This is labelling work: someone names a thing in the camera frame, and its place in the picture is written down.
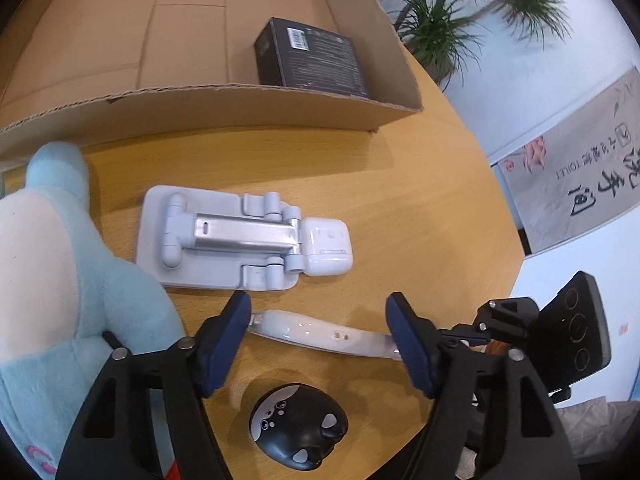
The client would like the light blue plush toy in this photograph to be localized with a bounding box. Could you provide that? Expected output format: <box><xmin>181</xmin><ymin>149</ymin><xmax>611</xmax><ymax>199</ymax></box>
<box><xmin>0</xmin><ymin>142</ymin><xmax>188</xmax><ymax>480</ymax></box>

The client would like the black product box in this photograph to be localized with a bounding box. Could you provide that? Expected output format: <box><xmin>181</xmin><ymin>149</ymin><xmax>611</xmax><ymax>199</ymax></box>
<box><xmin>253</xmin><ymin>17</ymin><xmax>372</xmax><ymax>102</ymax></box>

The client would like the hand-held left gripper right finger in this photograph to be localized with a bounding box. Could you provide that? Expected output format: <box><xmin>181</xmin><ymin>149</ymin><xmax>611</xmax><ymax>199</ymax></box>
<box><xmin>384</xmin><ymin>291</ymin><xmax>581</xmax><ymax>480</ymax></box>

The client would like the large cardboard box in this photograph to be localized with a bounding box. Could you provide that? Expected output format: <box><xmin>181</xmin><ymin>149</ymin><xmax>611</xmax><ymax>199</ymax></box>
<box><xmin>0</xmin><ymin>0</ymin><xmax>425</xmax><ymax>161</ymax></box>

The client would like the black cat-shaped gadget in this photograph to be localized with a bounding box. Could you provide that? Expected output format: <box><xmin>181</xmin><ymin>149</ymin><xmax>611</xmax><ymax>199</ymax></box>
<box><xmin>249</xmin><ymin>383</ymin><xmax>348</xmax><ymax>471</ymax></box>

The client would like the white earbuds case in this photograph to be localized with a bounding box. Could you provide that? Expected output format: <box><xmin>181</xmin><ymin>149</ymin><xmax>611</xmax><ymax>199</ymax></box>
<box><xmin>301</xmin><ymin>216</ymin><xmax>355</xmax><ymax>277</ymax></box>

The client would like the white phone case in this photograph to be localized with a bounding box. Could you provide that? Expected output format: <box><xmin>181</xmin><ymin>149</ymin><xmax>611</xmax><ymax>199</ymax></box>
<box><xmin>248</xmin><ymin>310</ymin><xmax>401</xmax><ymax>361</ymax></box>

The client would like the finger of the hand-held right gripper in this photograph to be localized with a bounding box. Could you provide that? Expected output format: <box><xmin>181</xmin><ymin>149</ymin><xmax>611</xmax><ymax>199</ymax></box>
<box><xmin>437</xmin><ymin>298</ymin><xmax>539</xmax><ymax>357</ymax></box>

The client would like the potted palm plant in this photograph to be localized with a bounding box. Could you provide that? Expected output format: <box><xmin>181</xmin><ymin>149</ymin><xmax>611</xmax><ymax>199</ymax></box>
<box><xmin>387</xmin><ymin>0</ymin><xmax>573</xmax><ymax>86</ymax></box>

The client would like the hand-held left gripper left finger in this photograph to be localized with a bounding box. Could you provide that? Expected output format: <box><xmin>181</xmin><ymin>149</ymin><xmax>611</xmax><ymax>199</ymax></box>
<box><xmin>55</xmin><ymin>290</ymin><xmax>252</xmax><ymax>480</ymax></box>

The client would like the grey folding phone stand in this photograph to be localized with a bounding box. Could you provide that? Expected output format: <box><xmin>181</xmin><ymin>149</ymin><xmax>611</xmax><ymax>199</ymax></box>
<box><xmin>135</xmin><ymin>185</ymin><xmax>306</xmax><ymax>292</ymax></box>

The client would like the grey fabric seat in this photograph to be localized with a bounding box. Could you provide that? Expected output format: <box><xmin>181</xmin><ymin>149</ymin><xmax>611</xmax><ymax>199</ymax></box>
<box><xmin>557</xmin><ymin>397</ymin><xmax>640</xmax><ymax>463</ymax></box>

